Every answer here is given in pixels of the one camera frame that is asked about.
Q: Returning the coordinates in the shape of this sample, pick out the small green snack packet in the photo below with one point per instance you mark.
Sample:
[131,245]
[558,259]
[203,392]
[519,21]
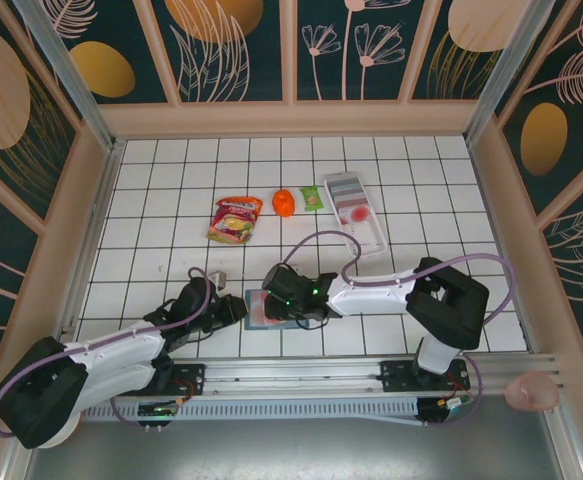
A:
[311,198]

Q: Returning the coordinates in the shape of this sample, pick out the aluminium side rail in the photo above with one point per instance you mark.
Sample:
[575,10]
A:
[500,245]
[91,240]

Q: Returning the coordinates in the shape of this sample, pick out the orange crumpled object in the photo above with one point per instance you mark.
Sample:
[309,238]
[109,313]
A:
[284,202]

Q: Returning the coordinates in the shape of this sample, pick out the stack of grey cards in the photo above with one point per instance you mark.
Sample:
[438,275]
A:
[346,190]

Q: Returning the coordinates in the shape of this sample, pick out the left aluminium frame post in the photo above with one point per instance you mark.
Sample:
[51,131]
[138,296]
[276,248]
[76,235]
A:
[71,75]

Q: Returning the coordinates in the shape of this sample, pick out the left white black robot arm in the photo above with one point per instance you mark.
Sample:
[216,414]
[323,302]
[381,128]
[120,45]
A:
[116,345]

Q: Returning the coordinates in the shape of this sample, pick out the red fruit snack bag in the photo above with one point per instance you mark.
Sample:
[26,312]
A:
[233,220]

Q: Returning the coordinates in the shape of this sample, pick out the card with red circle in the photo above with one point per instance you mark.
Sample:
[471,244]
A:
[358,215]
[257,310]

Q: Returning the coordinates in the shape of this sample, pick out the right aluminium frame post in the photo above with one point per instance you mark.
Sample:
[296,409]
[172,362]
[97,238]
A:
[503,75]

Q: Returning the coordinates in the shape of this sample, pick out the white plastic card tray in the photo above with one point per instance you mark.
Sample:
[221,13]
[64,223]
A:
[373,242]

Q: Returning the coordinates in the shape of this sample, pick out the left controller circuit board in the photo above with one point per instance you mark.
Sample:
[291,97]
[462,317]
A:
[158,410]

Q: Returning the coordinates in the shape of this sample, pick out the white bowl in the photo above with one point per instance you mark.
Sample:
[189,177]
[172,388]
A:
[68,432]

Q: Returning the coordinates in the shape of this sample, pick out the pink translucent cup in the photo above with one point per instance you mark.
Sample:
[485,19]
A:
[531,392]

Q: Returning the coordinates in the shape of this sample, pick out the controller circuit board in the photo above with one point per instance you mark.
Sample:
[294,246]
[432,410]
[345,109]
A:
[158,410]
[441,407]

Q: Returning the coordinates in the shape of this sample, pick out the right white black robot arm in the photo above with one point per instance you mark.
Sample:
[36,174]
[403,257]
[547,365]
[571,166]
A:
[371,297]

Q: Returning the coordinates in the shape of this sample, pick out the right aluminium side rail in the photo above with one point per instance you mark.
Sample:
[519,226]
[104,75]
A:
[500,245]

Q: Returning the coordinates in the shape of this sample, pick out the right controller circuit board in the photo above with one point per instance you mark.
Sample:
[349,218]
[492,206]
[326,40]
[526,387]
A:
[441,407]

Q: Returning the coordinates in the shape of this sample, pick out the aluminium frame post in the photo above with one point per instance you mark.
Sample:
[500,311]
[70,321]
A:
[503,75]
[71,75]

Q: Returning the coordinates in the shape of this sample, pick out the blue card holder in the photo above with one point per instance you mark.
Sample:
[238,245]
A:
[271,328]

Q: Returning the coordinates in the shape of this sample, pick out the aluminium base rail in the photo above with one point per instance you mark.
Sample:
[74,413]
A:
[296,372]

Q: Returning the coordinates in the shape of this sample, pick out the left aluminium side rail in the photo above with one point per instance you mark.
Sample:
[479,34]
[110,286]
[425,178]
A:
[91,240]

